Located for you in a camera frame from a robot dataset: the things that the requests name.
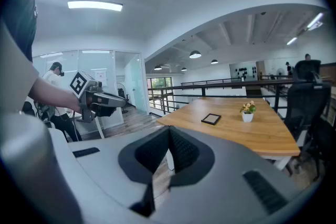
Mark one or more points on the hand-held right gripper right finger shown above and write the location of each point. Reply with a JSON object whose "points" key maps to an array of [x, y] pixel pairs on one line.
{"points": [[225, 170]]}

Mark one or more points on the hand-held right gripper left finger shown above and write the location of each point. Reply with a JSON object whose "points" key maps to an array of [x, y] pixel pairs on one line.
{"points": [[110, 165]]}

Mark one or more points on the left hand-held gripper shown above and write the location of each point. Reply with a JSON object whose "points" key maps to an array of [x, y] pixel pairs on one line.
{"points": [[85, 86]]}

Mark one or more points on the black picture frame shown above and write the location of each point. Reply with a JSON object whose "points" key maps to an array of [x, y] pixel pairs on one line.
{"points": [[211, 119]]}

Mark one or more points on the person's left forearm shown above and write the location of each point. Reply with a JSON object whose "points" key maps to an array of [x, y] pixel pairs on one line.
{"points": [[52, 97]]}

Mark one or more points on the paper notice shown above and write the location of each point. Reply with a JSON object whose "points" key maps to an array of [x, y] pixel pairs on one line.
{"points": [[100, 77]]}

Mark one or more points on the white table leg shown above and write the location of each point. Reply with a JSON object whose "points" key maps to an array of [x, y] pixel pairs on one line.
{"points": [[282, 162]]}

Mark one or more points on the potted flowers in white pot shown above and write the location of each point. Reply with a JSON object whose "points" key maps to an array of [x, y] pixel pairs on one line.
{"points": [[247, 116]]}

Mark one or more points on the thin black metal railing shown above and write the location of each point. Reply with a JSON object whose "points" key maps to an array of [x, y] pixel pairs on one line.
{"points": [[210, 81]]}

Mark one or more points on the linear ceiling light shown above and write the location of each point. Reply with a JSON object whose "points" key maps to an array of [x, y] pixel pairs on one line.
{"points": [[315, 21], [292, 41], [94, 5]]}

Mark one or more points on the black office chair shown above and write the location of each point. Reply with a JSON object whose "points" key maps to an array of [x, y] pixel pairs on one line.
{"points": [[307, 102], [323, 139]]}

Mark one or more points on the wooden door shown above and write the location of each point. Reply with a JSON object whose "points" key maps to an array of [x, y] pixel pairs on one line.
{"points": [[261, 69]]}

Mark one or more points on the white standing fan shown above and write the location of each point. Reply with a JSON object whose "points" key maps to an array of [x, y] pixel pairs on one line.
{"points": [[281, 72]]}

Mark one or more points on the person's black clothing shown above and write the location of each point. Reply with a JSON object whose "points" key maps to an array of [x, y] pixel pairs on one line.
{"points": [[21, 29]]}

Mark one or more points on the large black-framed glass window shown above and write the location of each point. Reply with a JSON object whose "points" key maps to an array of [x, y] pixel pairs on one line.
{"points": [[158, 85]]}

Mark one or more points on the wall board with black items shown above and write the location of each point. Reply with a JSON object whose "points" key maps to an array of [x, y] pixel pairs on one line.
{"points": [[242, 70]]}

